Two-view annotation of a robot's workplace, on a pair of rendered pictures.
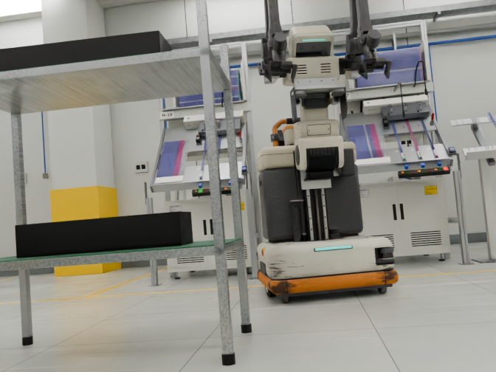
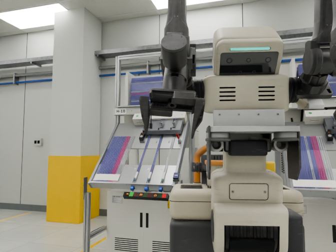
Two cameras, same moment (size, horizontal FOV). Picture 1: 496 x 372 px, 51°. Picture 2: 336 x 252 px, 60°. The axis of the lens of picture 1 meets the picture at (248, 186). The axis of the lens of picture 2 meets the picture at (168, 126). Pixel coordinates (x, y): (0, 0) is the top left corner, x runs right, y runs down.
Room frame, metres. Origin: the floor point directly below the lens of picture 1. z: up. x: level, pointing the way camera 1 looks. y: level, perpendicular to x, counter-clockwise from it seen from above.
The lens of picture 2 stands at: (1.63, -0.29, 0.97)
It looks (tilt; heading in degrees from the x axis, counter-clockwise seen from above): 5 degrees up; 10
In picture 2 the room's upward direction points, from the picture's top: straight up
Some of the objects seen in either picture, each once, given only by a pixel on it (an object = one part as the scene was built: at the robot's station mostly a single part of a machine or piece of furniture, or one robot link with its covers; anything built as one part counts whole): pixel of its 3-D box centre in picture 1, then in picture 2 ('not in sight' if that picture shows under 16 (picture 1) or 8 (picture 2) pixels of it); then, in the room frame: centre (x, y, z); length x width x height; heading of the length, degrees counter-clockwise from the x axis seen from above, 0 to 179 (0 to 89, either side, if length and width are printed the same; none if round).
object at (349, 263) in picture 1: (319, 262); not in sight; (2.85, -0.35, 0.16); 0.67 x 0.64 x 0.25; 6
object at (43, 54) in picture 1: (86, 63); not in sight; (1.78, 0.53, 1.01); 0.57 x 0.17 x 0.11; 85
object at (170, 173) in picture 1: (211, 193); (151, 186); (4.20, 0.30, 0.66); 1.01 x 0.73 x 1.31; 173
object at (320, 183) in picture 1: (329, 162); (262, 236); (2.69, -0.43, 0.68); 0.28 x 0.27 x 0.25; 96
